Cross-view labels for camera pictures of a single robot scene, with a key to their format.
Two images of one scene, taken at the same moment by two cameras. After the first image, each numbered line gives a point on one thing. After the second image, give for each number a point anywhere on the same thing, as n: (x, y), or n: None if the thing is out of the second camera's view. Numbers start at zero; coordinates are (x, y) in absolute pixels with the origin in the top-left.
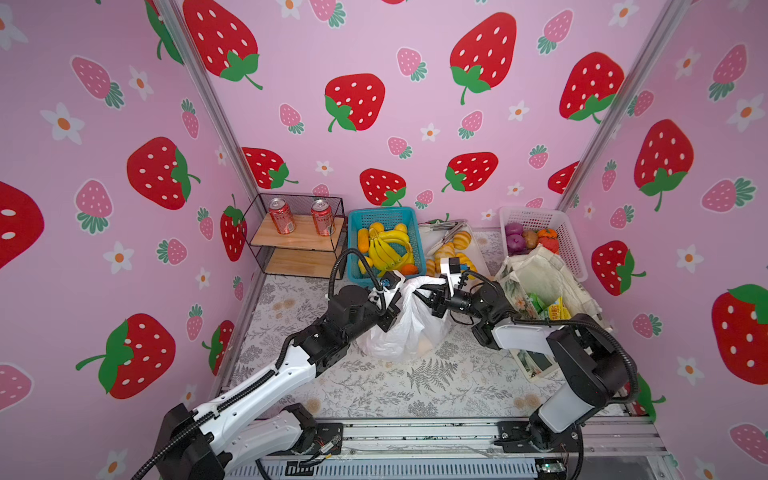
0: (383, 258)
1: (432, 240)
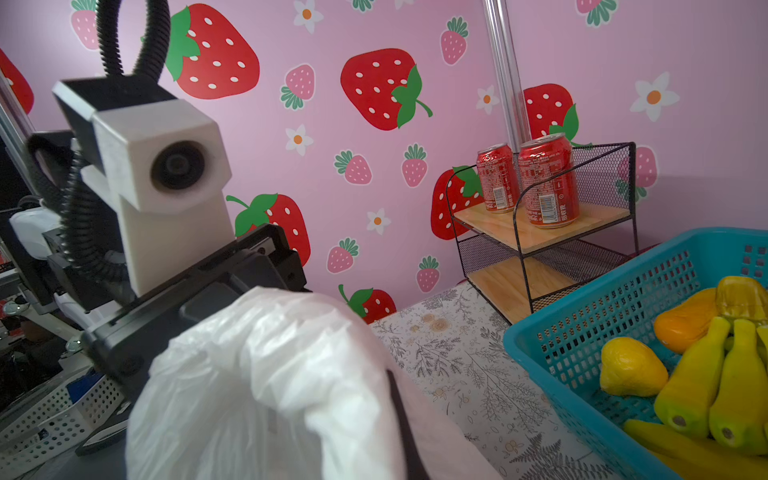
0: (712, 404)
1: None
